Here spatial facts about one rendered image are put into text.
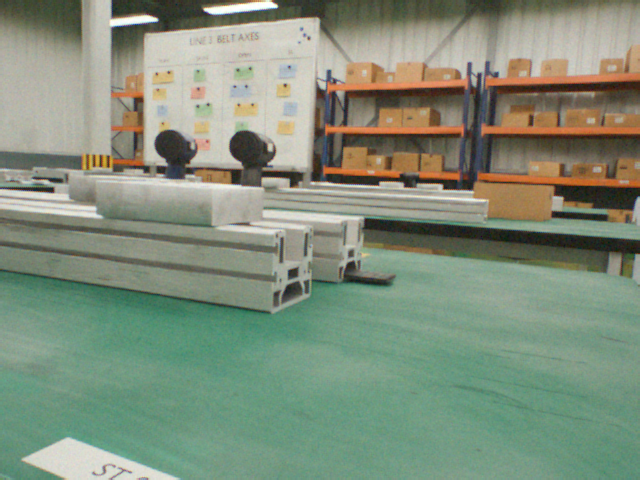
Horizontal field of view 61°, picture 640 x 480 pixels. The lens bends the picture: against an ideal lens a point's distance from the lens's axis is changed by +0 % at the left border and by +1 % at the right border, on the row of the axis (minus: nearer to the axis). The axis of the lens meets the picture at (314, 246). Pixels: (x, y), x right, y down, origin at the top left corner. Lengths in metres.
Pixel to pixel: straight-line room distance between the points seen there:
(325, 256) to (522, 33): 10.76
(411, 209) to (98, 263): 1.60
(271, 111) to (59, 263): 3.24
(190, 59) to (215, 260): 3.82
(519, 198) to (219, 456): 2.28
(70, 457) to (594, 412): 0.31
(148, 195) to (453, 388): 0.39
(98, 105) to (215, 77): 5.16
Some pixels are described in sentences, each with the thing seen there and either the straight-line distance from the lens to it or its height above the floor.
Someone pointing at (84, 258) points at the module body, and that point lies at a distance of 0.71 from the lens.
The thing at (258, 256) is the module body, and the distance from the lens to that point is 0.56.
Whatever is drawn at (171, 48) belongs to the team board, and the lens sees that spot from 4.51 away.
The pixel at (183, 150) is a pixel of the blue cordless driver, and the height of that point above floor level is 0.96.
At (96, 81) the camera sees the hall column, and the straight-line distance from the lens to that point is 9.23.
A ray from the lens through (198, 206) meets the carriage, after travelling 0.59.
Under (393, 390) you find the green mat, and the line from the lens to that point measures 0.39.
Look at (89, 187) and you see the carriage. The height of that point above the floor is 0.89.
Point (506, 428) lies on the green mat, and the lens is 0.36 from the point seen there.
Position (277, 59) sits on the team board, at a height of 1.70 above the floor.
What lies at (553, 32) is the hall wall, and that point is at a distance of 11.32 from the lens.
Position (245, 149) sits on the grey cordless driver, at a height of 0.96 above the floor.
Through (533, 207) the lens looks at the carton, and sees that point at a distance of 2.49.
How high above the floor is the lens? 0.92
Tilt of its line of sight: 7 degrees down
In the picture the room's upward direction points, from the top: 3 degrees clockwise
